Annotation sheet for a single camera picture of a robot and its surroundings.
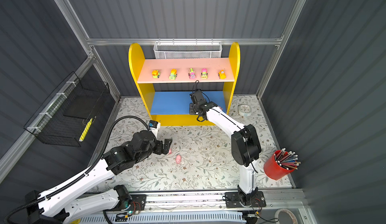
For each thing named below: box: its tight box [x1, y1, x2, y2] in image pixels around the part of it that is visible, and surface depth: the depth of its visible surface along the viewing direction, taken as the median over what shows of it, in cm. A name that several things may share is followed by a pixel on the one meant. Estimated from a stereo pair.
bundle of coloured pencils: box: [273, 147, 302, 171], surface depth 75 cm
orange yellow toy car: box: [217, 69, 227, 80], surface depth 74 cm
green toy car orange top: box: [168, 68, 178, 81], surface depth 74 cm
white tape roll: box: [274, 208, 299, 224], surface depth 71 cm
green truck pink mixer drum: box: [201, 67, 209, 79], surface depth 74 cm
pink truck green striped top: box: [188, 67, 197, 80], surface depth 74 cm
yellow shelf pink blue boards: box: [128, 42, 241, 127], surface depth 79 cm
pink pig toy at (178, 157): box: [175, 154, 182, 164], surface depth 88 cm
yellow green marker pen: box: [78, 117, 93, 143], surface depth 70 cm
